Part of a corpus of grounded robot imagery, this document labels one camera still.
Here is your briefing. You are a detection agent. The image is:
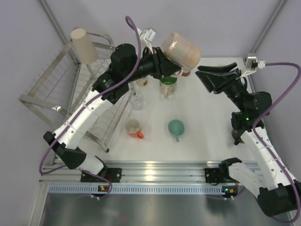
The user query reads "floral mug green inside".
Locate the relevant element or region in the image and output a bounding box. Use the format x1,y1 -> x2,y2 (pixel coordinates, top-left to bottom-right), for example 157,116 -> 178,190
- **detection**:
159,76 -> 177,98

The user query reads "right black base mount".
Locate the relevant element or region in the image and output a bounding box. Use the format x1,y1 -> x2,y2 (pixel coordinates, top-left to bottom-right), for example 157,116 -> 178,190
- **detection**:
204,160 -> 235,186

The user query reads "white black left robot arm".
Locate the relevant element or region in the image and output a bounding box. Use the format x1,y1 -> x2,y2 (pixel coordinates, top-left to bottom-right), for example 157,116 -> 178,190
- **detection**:
43,43 -> 181,182

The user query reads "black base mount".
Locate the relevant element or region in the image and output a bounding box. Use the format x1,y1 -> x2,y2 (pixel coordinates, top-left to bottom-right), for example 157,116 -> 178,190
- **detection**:
204,160 -> 235,186
80,165 -> 122,183

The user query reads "perforated cable duct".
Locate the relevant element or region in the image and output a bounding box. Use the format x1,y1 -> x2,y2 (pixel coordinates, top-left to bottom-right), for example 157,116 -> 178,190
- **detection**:
48,184 -> 230,195

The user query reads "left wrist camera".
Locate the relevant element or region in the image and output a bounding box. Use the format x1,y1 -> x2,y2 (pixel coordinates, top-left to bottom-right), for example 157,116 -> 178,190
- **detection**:
137,27 -> 156,48

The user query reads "tall beige cup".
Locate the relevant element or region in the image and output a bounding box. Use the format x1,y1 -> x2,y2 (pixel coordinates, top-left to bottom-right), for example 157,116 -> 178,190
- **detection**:
71,28 -> 98,65

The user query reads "steel cup with cork base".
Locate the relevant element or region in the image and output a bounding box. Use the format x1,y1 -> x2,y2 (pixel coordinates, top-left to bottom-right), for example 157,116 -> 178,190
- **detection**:
182,71 -> 190,77

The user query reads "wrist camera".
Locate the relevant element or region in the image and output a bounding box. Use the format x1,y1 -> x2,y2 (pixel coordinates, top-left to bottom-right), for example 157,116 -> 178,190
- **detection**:
240,56 -> 266,78
137,27 -> 156,48

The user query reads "teal green mug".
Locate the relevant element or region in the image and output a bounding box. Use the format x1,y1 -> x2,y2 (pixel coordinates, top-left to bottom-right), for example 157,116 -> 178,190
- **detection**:
168,119 -> 185,142

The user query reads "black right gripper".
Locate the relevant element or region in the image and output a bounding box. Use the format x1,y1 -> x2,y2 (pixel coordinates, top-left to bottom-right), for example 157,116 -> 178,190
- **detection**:
195,63 -> 248,112

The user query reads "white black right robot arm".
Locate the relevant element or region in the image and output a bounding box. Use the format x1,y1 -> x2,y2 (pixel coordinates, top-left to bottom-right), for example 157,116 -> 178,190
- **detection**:
196,60 -> 301,218

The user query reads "aluminium mounting rail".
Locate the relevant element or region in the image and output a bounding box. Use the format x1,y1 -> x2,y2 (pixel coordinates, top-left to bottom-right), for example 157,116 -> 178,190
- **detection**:
40,160 -> 266,184

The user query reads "dark brown mug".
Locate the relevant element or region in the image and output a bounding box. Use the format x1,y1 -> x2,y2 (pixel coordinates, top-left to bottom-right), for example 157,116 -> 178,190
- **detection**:
231,129 -> 246,145

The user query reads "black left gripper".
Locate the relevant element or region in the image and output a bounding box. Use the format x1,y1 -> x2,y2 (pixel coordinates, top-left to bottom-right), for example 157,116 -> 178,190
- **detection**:
123,46 -> 181,83

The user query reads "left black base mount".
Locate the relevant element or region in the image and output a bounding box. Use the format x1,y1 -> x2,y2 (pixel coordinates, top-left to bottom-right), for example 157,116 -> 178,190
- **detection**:
80,165 -> 122,183

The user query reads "clear glass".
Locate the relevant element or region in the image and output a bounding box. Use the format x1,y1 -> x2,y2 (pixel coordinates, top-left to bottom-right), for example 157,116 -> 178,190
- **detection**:
129,91 -> 143,111

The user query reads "stainless steel dish rack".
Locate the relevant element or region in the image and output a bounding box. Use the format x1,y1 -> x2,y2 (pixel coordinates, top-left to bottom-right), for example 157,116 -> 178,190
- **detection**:
19,31 -> 131,152

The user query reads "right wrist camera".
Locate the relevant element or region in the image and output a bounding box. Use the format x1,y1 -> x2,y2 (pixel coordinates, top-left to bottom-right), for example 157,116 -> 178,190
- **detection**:
240,56 -> 266,78

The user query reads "steel cup with brown band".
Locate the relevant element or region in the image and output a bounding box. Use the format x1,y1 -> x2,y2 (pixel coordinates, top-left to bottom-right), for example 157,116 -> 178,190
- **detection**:
136,78 -> 148,87

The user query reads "iridescent pink mug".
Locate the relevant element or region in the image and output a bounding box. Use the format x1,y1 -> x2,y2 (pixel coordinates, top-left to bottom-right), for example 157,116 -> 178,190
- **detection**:
161,32 -> 202,73

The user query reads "orange mug white inside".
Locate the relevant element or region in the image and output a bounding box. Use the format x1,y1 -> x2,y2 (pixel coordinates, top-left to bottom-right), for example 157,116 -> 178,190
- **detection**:
124,119 -> 144,139

